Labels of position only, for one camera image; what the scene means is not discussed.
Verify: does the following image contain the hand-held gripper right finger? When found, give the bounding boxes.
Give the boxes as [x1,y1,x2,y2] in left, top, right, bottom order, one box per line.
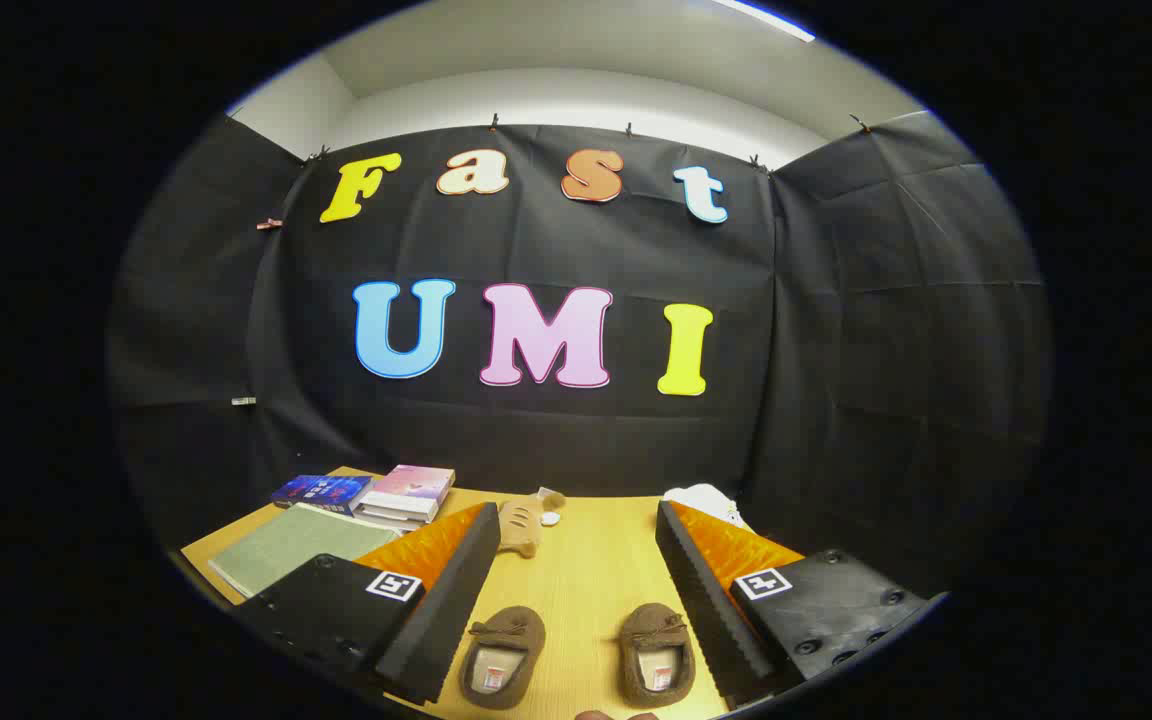
[654,500,929,711]

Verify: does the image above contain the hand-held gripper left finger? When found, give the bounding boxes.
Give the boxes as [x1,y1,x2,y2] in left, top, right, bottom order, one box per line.
[234,502,503,706]

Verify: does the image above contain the brown fuzzy slipper shoe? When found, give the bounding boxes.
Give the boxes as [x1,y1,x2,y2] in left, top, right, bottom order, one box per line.
[458,605,547,711]
[618,602,697,709]

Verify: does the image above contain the green fabric storage box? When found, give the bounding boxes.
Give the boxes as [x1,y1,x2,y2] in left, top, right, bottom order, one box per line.
[206,502,403,601]

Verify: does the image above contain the white plush toy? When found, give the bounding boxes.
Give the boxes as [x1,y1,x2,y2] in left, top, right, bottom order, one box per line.
[663,484,755,533]

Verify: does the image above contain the grey book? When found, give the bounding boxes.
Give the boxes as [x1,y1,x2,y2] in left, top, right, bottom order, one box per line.
[351,506,437,532]

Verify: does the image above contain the brown plush toy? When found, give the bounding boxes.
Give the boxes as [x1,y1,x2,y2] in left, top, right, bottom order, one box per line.
[498,488,567,559]

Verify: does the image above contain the pink cover book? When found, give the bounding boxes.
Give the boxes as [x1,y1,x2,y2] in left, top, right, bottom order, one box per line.
[360,464,457,522]

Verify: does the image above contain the dark blue book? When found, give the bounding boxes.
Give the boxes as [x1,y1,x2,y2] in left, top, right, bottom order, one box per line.
[271,474,374,516]

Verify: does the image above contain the black backdrop cloth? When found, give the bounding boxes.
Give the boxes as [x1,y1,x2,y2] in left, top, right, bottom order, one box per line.
[106,110,1052,601]

